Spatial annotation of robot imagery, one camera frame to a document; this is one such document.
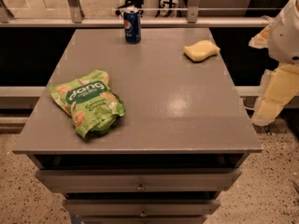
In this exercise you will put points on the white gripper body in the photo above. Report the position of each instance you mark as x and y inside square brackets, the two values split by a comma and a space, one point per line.
[285, 36]

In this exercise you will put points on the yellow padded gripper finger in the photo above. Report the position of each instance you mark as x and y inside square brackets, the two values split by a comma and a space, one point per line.
[260, 41]
[277, 88]

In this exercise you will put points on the green rice chip bag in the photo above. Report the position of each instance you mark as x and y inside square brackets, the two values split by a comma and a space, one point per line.
[90, 103]

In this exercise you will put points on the yellow sponge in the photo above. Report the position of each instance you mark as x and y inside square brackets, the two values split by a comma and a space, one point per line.
[201, 50]

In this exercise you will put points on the grey drawer cabinet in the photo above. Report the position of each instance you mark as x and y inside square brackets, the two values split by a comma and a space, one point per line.
[180, 115]

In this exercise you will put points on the blue pepsi can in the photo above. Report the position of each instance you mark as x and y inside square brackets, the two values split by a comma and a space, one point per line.
[132, 26]

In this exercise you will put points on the top grey drawer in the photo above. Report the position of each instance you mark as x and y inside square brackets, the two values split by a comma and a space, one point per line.
[93, 181]

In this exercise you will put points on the grey drawer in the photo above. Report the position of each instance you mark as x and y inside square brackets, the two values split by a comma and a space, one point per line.
[93, 181]
[141, 208]

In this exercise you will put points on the lower grey drawer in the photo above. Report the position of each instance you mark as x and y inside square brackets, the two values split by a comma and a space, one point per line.
[141, 208]

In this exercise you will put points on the metal railing frame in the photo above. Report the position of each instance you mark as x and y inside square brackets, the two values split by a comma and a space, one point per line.
[186, 13]

